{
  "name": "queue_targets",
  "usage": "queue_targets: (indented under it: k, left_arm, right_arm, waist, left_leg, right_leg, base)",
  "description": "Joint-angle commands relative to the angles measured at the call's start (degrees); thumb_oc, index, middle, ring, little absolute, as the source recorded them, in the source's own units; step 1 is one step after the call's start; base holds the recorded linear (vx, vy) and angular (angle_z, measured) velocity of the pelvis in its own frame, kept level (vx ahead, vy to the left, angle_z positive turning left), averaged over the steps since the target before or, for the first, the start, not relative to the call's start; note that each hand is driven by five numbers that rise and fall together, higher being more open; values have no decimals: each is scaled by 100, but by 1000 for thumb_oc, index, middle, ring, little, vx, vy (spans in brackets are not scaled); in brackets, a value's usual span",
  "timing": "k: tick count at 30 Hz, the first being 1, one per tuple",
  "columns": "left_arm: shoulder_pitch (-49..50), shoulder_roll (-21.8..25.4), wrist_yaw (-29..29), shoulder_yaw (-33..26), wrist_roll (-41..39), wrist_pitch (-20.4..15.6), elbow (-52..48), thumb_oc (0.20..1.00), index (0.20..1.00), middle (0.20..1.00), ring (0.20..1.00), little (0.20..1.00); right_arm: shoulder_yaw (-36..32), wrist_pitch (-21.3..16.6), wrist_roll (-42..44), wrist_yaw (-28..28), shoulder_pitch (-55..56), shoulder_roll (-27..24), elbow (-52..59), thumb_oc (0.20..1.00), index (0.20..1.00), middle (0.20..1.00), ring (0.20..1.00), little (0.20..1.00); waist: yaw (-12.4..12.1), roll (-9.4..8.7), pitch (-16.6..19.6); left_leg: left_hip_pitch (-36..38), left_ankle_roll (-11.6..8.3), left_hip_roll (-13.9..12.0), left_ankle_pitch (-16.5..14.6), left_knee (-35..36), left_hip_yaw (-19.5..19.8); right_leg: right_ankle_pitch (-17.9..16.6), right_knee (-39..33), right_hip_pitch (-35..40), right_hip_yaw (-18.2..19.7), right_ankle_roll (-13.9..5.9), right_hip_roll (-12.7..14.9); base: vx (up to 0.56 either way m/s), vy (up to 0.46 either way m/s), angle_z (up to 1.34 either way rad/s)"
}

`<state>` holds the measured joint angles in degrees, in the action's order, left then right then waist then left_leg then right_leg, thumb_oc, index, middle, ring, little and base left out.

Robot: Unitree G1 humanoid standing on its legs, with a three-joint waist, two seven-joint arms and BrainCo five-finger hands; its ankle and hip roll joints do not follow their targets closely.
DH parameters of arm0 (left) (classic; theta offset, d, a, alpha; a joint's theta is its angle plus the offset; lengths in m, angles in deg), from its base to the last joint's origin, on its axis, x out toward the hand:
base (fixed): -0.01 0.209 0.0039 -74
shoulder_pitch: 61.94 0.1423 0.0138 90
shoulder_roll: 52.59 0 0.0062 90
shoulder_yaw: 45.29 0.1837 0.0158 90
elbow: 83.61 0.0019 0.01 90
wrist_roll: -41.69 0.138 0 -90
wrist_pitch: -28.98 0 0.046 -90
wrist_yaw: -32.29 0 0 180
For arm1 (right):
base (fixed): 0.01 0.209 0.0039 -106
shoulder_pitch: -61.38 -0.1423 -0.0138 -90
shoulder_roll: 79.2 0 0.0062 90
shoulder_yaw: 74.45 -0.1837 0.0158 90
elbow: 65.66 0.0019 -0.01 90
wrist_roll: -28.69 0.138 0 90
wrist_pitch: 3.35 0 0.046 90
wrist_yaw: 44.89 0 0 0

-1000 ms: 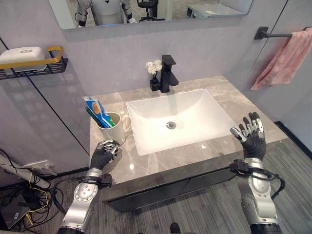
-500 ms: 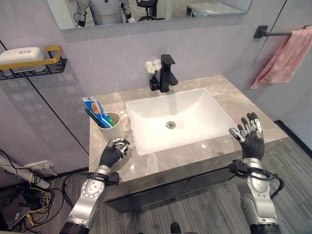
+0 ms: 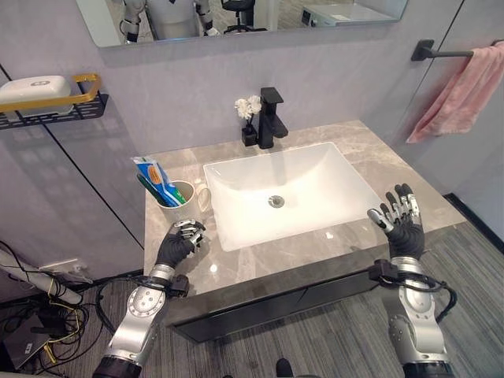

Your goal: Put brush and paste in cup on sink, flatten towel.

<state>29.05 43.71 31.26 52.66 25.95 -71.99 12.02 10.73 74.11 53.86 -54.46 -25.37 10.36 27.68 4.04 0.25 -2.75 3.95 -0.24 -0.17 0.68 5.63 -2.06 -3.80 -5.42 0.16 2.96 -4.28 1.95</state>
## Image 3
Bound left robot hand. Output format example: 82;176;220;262
154;219;207;267

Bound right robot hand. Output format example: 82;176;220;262
366;183;426;261

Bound white rectangular sink basin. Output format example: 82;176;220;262
202;141;385;253

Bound pink towel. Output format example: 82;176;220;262
406;40;504;144

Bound black towel bar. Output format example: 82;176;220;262
410;39;504;62

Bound white ceramic mug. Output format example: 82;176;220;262
156;180;213;229

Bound green toothbrush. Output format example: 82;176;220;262
136;173;171;207

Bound blue toothpaste tube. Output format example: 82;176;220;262
131;155;188;207

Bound black vanity cabinet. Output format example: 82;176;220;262
167;269;385;343

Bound white flowers in black vase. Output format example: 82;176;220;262
234;94;262;147

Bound black faucet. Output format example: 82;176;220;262
258;87;289;150

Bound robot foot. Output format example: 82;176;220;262
275;357;295;378

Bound grey laptop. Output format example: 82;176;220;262
2;317;54;370

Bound white soap box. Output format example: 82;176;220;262
0;75;73;117

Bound tangle of cables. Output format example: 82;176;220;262
0;240;119;355

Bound black and gold wall shelf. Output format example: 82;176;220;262
0;73;110;132

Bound wall mirror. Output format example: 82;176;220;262
75;0;409;49

